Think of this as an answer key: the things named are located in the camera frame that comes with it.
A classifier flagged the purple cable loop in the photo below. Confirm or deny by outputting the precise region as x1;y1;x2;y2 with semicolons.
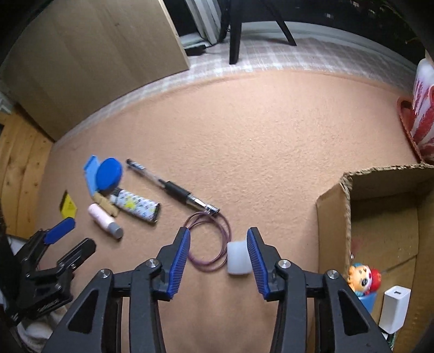
185;210;233;273

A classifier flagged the patterned white tube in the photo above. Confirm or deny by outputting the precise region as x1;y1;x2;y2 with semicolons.
109;188;161;223

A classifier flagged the large wooden board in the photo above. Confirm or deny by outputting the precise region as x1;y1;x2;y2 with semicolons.
0;0;190;142

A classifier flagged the white charger plug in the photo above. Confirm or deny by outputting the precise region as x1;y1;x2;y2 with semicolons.
378;286;411;335

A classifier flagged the small doll toy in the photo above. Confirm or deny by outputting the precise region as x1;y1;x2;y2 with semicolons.
347;263;383;293

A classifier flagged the white red flower pot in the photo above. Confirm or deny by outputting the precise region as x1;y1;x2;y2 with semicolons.
409;58;434;153

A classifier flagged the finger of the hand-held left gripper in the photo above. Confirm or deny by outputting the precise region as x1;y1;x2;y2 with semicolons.
18;217;76;269
56;238;96;276

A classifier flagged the checkered cloth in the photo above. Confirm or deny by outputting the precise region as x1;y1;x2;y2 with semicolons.
54;34;421;146

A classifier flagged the clear black pen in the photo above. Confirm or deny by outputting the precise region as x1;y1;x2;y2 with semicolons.
126;158;221;216

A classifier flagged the blue plastic bracket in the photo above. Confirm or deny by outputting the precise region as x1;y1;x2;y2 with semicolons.
84;155;102;197

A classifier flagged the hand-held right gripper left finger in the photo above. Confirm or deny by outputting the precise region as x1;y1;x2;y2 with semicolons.
41;227;191;353

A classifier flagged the blue round lid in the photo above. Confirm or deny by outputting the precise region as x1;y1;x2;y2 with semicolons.
95;158;123;191

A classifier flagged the pine plank panel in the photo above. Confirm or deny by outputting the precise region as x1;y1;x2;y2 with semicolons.
0;112;55;238

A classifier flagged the cardboard box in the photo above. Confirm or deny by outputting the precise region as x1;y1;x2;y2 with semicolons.
316;163;434;353

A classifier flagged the white translucent cap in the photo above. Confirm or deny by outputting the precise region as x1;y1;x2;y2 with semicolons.
226;240;253;275

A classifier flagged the beige tube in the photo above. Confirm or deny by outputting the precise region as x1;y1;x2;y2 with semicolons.
94;192;119;217

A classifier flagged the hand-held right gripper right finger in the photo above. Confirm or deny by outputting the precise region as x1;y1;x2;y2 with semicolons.
246;227;394;353

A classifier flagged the black tripod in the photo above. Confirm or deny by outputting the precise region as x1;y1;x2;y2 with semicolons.
222;0;297;65

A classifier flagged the yellow card packet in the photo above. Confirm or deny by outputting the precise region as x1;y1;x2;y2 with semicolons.
59;192;78;219

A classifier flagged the pink bottle grey cap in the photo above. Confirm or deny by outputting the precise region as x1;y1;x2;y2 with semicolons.
88;203;124;239

